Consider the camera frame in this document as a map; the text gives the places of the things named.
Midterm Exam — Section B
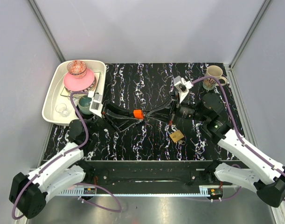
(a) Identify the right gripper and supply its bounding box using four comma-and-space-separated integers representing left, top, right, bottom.
145, 92, 207, 126

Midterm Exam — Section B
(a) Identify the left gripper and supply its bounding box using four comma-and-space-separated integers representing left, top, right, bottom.
90, 101, 141, 135

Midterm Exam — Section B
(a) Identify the orange black padlock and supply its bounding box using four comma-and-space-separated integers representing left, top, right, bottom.
133, 110, 145, 119

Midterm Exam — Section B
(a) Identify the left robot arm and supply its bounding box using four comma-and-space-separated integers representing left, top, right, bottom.
9, 100, 89, 220

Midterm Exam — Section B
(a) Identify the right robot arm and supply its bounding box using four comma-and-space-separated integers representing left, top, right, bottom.
146, 92, 285, 208

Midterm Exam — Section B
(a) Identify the large brass padlock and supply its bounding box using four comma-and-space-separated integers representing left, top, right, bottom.
166, 125, 185, 143

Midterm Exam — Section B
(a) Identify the green ceramic cup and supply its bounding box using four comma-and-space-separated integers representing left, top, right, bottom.
78, 95, 92, 115

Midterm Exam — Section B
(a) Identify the cream seashell mug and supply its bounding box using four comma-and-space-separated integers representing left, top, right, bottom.
202, 65, 228, 91

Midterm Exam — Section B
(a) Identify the clear drinking glass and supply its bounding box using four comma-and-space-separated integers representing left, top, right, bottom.
56, 103, 70, 117

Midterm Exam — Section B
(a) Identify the patterned plate stack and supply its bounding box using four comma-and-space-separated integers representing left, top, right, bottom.
60, 72, 101, 97

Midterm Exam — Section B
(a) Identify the pink upturned bowl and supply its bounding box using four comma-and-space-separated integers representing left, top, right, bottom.
63, 69, 96, 91

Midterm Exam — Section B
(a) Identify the white plastic tray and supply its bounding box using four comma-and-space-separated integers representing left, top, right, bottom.
42, 60, 106, 126

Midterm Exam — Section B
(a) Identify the red patterned small bowl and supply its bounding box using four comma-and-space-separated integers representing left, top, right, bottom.
67, 60, 87, 77

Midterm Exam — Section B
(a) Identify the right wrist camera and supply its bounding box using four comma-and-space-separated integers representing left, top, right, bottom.
174, 76, 193, 104

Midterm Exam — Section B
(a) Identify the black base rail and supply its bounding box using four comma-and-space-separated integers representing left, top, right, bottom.
86, 161, 220, 195

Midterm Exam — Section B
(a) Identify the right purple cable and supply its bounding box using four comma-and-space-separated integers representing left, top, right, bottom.
191, 76, 285, 203

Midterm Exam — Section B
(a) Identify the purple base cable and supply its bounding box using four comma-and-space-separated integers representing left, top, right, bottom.
73, 180, 123, 213

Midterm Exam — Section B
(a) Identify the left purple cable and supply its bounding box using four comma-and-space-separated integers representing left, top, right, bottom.
11, 91, 90, 220

